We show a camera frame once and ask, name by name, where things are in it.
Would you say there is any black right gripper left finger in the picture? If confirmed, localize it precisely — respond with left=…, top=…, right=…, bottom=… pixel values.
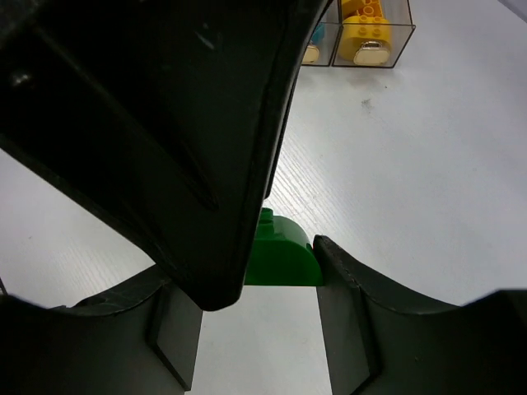
left=1, top=267, right=203, bottom=394

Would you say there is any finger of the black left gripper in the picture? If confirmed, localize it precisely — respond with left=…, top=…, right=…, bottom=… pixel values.
left=1, top=1, right=328, bottom=311

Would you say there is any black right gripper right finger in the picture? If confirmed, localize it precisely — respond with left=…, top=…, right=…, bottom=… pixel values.
left=314, top=235, right=526, bottom=394

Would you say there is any green rounded lego brick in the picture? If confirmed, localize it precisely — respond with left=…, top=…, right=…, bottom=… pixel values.
left=245, top=207, right=323, bottom=286

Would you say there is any teal rounded lego brick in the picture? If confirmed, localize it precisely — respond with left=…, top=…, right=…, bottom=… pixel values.
left=310, top=22, right=325, bottom=47

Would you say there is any yellow rounded lego brick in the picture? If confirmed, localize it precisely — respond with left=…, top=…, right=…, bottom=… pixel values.
left=337, top=16, right=391, bottom=67

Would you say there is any yellow long lego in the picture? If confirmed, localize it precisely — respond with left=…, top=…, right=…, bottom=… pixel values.
left=340, top=0, right=384, bottom=20

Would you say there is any clear bin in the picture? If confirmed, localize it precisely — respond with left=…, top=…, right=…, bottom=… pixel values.
left=301, top=16, right=341, bottom=67
left=331, top=0, right=416, bottom=68

